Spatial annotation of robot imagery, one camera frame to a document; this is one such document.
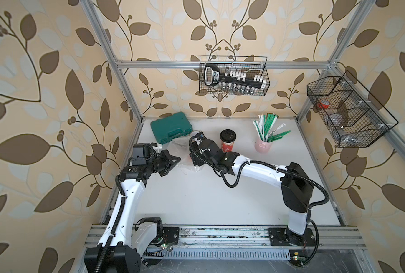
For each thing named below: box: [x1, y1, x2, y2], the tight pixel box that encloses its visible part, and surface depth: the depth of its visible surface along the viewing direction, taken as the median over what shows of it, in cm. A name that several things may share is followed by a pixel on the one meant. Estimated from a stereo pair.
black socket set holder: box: [203, 63, 268, 89], surface depth 86 cm
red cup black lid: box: [219, 129, 237, 153], surface depth 93 cm
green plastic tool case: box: [150, 111, 193, 145], surface depth 114 cm
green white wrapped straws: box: [252, 113, 291, 143], surface depth 98 cm
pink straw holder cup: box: [254, 134, 274, 155], surface depth 99 cm
